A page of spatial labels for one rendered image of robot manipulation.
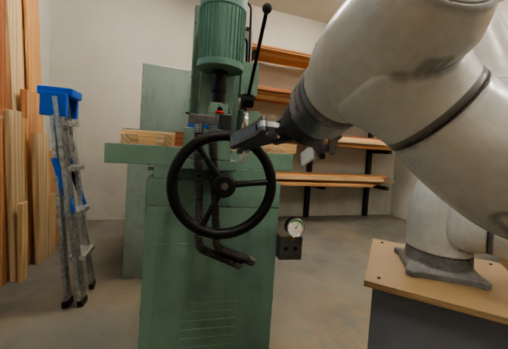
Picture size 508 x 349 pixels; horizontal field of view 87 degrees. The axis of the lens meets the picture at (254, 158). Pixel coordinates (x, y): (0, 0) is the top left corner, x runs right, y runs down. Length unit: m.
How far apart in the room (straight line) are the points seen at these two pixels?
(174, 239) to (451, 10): 0.87
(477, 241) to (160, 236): 0.85
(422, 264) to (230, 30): 0.92
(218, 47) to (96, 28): 2.68
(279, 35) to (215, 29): 2.86
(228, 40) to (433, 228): 0.85
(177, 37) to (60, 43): 1.18
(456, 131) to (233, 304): 0.90
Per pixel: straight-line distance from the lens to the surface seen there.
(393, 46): 0.23
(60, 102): 1.73
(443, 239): 0.84
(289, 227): 0.92
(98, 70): 3.48
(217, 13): 1.07
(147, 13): 3.63
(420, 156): 0.28
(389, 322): 0.84
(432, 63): 0.24
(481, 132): 0.27
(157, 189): 0.90
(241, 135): 0.45
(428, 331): 0.84
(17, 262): 2.29
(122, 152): 0.91
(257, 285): 1.03
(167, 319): 1.05
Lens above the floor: 0.91
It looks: 2 degrees down
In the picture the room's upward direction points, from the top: 4 degrees clockwise
